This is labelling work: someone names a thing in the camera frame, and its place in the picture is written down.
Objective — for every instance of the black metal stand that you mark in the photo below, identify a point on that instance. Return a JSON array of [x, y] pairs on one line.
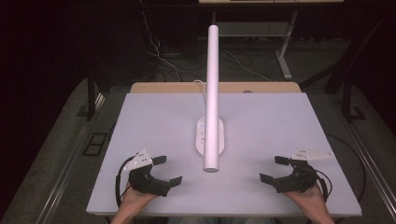
[[91, 93], [348, 93]]

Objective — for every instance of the person's right hand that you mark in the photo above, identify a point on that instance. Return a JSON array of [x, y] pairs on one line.
[[306, 199]]

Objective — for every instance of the aluminium floor rail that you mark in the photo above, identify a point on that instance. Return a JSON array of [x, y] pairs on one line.
[[62, 177], [370, 161]]

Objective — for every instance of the person's left hand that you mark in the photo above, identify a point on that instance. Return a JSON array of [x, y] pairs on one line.
[[137, 199]]

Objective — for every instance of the white table mat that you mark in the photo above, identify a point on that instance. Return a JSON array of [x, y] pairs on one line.
[[155, 130]]

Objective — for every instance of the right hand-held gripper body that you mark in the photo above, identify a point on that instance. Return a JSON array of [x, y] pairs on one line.
[[299, 177]]

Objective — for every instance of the desk with grey metal leg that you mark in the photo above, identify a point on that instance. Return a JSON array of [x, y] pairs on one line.
[[285, 46]]

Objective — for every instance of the white upright pole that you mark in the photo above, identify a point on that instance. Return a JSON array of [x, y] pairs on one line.
[[211, 102]]

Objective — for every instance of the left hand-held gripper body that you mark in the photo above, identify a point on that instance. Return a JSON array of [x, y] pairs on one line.
[[146, 182]]

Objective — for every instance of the black rectangular floor frame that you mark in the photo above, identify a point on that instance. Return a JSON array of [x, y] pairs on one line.
[[95, 144]]

